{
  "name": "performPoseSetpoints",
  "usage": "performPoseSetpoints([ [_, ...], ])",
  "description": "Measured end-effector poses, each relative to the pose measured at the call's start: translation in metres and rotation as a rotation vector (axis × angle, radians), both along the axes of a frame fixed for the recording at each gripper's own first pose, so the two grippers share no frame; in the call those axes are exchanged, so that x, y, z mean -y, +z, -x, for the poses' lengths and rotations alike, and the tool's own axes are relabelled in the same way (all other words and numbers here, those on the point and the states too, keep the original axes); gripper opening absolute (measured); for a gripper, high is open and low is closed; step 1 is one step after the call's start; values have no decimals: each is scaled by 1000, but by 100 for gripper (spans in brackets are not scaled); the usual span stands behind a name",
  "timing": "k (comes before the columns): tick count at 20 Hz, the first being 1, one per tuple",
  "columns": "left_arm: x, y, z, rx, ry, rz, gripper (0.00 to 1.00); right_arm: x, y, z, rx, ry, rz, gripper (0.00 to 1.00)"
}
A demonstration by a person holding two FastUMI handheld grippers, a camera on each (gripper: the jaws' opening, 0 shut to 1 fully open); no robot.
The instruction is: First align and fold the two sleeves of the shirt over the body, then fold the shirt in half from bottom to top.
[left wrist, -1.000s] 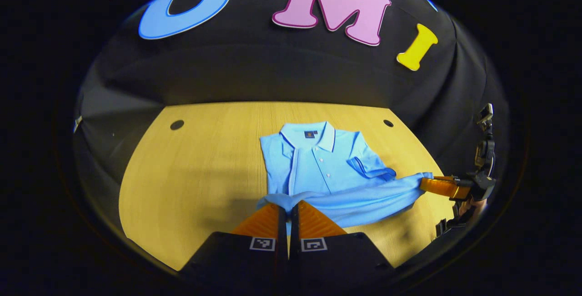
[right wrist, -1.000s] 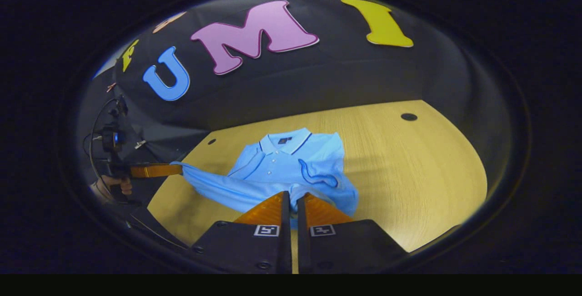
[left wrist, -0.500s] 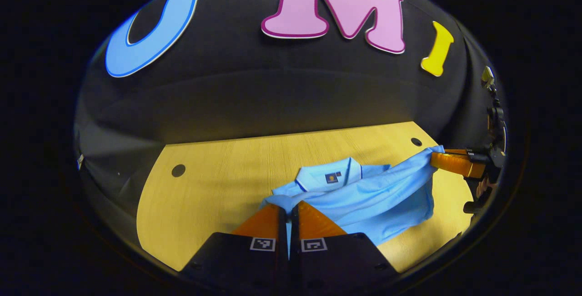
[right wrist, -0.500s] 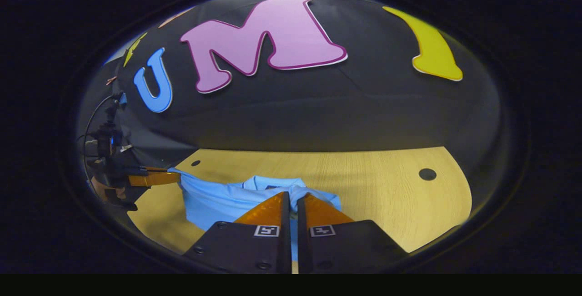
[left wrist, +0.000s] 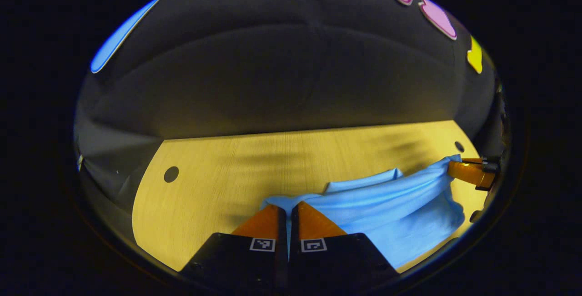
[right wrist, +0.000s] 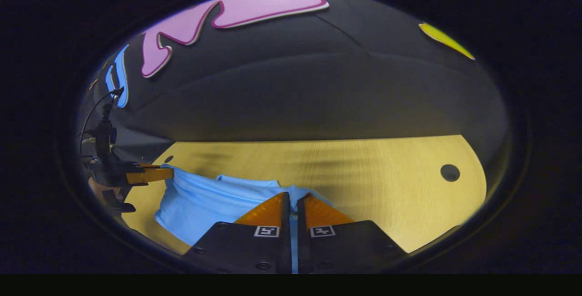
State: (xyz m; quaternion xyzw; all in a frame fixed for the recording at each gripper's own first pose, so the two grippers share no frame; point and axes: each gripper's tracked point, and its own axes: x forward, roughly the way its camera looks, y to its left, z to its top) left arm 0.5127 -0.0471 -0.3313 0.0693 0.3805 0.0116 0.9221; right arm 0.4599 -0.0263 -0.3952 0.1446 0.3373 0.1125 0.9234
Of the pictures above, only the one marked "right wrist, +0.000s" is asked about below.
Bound thin black cable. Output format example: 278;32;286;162
79;88;124;154

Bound light blue T-shirt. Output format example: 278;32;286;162
154;165;338;274

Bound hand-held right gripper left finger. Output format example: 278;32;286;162
184;191;292;274

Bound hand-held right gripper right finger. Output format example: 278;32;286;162
297;193;408;274

